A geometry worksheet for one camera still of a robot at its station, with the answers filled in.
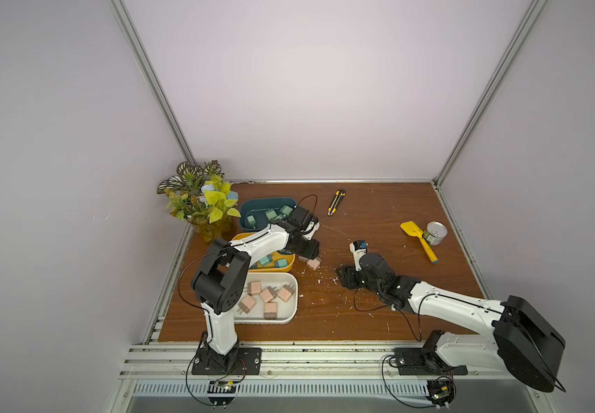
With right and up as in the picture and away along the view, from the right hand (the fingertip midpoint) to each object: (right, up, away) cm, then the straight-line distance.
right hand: (343, 264), depth 84 cm
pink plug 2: (-32, -13, -1) cm, 35 cm away
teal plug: (-27, -1, +9) cm, 29 cm away
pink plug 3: (-30, -9, +2) cm, 32 cm away
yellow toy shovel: (+31, +10, +18) cm, 37 cm away
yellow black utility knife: (-1, +18, +26) cm, 32 cm away
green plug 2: (-35, +13, +19) cm, 42 cm away
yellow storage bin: (-22, -1, +8) cm, 23 cm away
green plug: (-27, +16, +23) cm, 39 cm away
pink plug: (-10, -2, +8) cm, 13 cm away
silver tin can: (+38, +9, +13) cm, 41 cm away
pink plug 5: (-24, -15, -2) cm, 28 cm away
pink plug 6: (-19, -10, +1) cm, 22 cm away
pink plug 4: (-25, -10, +1) cm, 27 cm away
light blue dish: (-47, +24, +34) cm, 62 cm away
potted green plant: (-48, +23, 0) cm, 53 cm away
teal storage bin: (-36, +17, +26) cm, 48 cm away
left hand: (-8, +3, +9) cm, 12 cm away
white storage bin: (-19, -15, -1) cm, 24 cm away
